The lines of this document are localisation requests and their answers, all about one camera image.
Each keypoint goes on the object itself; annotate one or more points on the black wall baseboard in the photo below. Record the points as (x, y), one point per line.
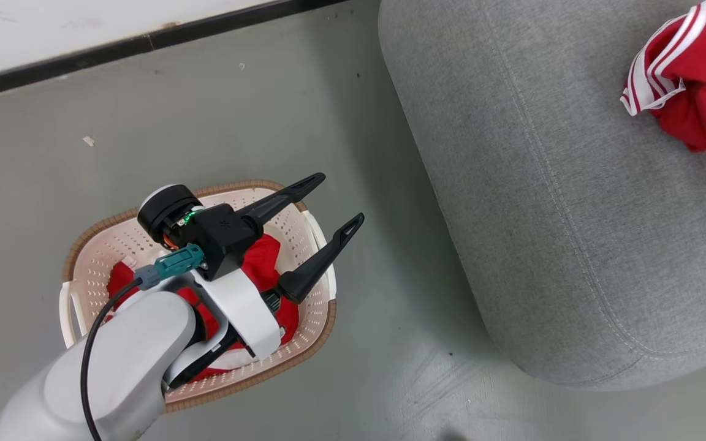
(114, 48)

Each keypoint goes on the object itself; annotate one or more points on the cream perforated laundry basket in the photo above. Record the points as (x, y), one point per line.
(304, 331)

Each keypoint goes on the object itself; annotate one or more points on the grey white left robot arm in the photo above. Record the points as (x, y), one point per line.
(120, 361)

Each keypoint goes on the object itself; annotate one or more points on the grey fabric sofa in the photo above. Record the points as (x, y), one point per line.
(543, 184)

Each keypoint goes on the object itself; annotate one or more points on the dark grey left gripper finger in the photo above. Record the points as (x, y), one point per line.
(304, 278)
(267, 208)

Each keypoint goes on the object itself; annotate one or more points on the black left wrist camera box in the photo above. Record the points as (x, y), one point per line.
(224, 236)

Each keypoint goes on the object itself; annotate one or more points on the red garment with white hem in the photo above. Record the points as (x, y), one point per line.
(264, 257)

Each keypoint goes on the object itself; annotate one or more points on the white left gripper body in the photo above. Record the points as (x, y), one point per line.
(249, 306)

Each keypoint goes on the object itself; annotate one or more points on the red garment with white stripes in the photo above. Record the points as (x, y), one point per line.
(705, 49)

